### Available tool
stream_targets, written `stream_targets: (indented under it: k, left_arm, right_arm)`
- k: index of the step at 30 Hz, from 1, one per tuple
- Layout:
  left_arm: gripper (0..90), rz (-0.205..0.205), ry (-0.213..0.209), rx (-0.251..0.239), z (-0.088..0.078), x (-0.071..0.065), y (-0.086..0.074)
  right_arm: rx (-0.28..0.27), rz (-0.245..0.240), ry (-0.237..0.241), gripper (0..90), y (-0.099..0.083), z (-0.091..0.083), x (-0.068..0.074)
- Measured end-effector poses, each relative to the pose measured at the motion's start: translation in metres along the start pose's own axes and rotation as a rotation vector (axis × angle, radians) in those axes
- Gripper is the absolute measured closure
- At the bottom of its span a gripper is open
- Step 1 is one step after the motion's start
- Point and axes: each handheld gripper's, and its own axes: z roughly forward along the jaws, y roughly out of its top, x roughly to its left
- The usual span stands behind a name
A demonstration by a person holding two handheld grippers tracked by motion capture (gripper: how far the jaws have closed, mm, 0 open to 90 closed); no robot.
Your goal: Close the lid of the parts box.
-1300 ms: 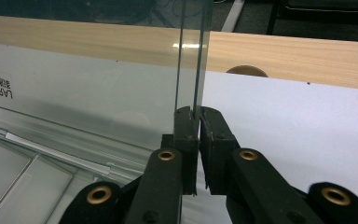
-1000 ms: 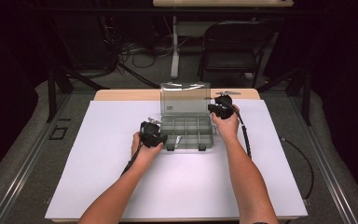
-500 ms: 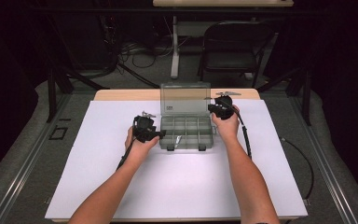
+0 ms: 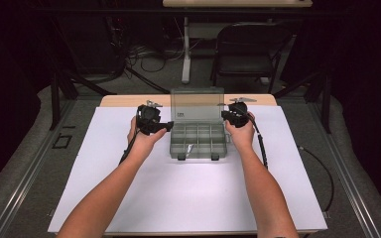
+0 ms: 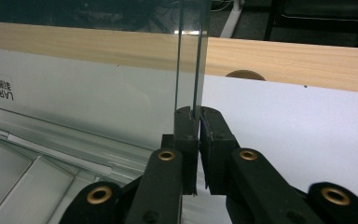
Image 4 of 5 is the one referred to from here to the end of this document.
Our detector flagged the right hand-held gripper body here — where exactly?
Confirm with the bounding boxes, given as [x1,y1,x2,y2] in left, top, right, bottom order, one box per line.
[225,96,258,130]

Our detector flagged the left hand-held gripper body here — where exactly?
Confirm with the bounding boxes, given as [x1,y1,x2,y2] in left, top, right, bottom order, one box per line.
[135,99,169,137]

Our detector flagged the grey clear plastic compartment box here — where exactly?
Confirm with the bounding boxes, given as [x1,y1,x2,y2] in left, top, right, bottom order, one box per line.
[169,87,232,162]

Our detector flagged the person's right hand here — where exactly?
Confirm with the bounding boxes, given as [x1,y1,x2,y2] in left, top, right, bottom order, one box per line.
[224,111,257,152]

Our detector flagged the person's left hand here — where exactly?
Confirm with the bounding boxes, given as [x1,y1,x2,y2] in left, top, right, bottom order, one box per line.
[127,115,169,158]

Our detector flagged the wooden table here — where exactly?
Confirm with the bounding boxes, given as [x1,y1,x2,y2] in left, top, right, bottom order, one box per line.
[55,93,318,238]

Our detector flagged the white desk leg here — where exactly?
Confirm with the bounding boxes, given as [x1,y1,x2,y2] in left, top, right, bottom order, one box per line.
[181,16,193,84]

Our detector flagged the black folding chair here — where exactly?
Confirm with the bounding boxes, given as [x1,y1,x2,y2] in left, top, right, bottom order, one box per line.
[210,21,294,94]

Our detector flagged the black metal stand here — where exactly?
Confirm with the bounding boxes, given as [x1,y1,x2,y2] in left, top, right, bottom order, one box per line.
[272,70,332,135]
[49,68,117,132]

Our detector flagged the thick black cable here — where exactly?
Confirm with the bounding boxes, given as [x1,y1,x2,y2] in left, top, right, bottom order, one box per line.
[125,65,175,95]

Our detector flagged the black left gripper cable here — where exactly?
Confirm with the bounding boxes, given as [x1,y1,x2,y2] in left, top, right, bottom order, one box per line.
[118,130,139,167]

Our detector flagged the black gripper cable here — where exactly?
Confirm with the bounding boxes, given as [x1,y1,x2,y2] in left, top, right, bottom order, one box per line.
[247,113,269,170]
[118,130,139,167]

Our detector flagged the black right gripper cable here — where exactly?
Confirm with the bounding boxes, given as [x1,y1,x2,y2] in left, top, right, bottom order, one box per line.
[247,113,269,170]

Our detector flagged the tangled floor cables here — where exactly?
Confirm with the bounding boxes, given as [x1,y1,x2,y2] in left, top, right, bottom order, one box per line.
[125,43,187,73]

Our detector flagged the black floor cable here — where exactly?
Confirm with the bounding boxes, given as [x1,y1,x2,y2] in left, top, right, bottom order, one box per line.
[297,145,335,212]

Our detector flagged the black frame crossbar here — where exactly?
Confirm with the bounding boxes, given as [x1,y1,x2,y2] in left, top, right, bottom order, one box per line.
[29,8,345,17]

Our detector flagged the metal floor rail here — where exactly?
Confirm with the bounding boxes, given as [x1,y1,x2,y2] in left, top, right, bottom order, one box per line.
[0,98,77,238]
[311,102,381,238]

